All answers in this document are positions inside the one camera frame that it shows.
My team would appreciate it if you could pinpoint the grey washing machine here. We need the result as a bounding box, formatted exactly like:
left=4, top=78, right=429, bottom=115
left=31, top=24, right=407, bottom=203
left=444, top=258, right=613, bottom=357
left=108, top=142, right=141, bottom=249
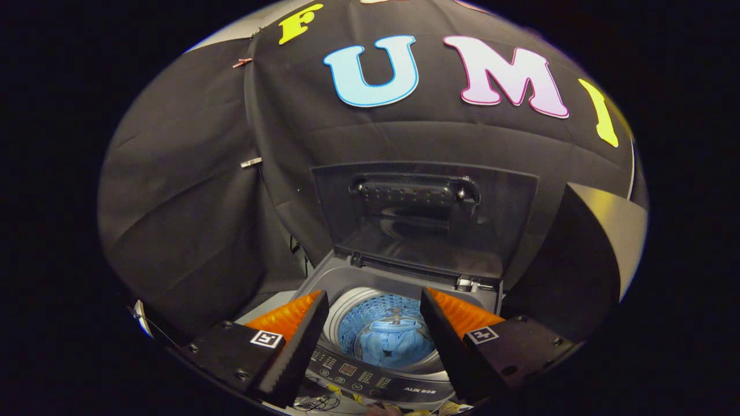
left=291, top=248, right=505, bottom=414

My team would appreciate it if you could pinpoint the grey cabinet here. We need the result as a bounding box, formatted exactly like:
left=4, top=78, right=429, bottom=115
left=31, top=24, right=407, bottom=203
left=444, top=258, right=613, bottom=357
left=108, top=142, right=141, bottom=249
left=502, top=181, right=649, bottom=343

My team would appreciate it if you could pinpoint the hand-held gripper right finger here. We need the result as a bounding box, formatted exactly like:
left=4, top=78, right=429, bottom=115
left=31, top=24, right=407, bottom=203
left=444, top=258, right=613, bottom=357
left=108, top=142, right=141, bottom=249
left=420, top=287, right=579, bottom=405

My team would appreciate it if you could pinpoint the light blue shirt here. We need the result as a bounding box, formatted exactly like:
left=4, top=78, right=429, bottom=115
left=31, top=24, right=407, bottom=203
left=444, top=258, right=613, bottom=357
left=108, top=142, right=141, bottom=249
left=355, top=318, right=436, bottom=369

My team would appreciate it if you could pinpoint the dark washing machine lid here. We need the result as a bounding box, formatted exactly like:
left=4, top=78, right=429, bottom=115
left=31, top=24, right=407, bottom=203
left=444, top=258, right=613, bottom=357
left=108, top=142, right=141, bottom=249
left=310, top=161, right=540, bottom=285

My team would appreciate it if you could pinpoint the black cable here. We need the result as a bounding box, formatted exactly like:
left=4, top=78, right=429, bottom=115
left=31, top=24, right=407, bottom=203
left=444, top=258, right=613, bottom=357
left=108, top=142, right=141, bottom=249
left=292, top=393, right=343, bottom=413

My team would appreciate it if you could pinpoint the black backdrop cloth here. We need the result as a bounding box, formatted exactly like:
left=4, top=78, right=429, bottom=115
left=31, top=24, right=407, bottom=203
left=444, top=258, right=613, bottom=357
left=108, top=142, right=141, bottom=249
left=98, top=0, right=648, bottom=341

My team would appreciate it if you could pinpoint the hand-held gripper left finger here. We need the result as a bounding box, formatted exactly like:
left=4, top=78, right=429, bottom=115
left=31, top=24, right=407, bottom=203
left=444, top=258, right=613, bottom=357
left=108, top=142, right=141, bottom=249
left=176, top=290, right=330, bottom=408

